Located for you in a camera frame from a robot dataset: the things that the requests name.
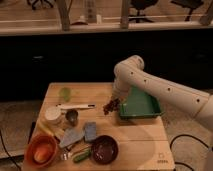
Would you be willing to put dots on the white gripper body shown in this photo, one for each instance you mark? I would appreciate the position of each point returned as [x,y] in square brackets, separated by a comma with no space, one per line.
[120,89]

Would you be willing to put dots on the dark purple grape bunch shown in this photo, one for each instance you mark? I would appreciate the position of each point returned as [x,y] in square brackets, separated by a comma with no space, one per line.
[113,105]

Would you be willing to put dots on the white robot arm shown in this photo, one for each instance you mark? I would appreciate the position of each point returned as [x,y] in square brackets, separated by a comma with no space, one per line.
[129,72]

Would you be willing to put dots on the green plastic tray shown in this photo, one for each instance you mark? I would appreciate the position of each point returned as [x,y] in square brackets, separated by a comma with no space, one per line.
[139,104]

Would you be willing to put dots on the blue sponge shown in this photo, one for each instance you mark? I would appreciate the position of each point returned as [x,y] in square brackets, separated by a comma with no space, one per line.
[90,131]

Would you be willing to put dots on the wooden table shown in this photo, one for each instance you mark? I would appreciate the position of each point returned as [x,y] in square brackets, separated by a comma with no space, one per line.
[143,144]

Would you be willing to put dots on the small metal cup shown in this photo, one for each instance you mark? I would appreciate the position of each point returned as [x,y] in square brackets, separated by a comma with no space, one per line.
[72,117]

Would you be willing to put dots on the dark purple bowl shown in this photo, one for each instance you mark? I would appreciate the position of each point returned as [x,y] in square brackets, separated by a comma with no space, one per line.
[104,149]

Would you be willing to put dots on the grey cloth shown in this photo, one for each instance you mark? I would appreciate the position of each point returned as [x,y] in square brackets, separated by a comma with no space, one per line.
[71,136]

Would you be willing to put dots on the white round container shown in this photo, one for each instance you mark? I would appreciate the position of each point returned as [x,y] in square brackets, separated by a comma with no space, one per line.
[53,115]

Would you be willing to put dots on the green cucumber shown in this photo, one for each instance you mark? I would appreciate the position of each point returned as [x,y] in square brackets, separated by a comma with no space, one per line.
[82,156]

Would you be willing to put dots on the silver fork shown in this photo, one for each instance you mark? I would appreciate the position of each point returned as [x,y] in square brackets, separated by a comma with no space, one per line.
[70,151]

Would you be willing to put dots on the yellow banana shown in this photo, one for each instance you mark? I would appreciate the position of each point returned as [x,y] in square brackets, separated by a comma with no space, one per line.
[44,128]

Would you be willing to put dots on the orange bowl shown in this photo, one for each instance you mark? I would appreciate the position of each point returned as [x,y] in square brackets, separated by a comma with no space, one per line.
[41,151]

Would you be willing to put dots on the white handled knife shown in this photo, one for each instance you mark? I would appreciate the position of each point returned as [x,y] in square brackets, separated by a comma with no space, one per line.
[80,106]

